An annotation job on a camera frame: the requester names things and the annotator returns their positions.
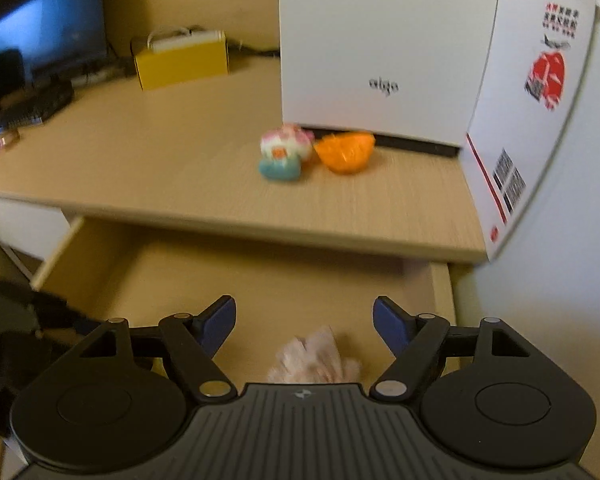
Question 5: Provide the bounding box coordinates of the blue white egg toy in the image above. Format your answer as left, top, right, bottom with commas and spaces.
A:
257, 123, 315, 182

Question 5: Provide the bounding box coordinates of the yellow box with white handle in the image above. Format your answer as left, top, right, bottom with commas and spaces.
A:
131, 29, 230, 92

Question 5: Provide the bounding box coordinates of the black monitor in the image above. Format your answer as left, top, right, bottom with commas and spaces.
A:
0, 0, 109, 107

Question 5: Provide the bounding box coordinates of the dark speaker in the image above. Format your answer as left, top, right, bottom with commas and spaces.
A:
0, 48, 34, 105

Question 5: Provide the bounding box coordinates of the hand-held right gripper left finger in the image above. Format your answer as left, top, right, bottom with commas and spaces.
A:
75, 295, 238, 403

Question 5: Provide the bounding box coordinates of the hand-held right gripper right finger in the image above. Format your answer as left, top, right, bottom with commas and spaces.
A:
370, 296, 536, 404

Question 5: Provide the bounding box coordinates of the pink white crinkled packet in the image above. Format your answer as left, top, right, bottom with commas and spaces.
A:
266, 325, 364, 386

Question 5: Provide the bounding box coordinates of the black keyboard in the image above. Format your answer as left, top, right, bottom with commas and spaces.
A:
0, 79, 76, 129

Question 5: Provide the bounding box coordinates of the large white cardboard box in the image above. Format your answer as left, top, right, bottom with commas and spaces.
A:
278, 0, 600, 264

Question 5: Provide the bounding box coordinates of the wooden drawer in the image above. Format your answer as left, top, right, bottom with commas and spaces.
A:
30, 215, 462, 397

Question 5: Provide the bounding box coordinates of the orange plastic capsule half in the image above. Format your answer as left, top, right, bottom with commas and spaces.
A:
312, 130, 378, 176

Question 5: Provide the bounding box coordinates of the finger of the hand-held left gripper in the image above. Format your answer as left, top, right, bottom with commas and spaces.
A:
0, 280, 103, 337

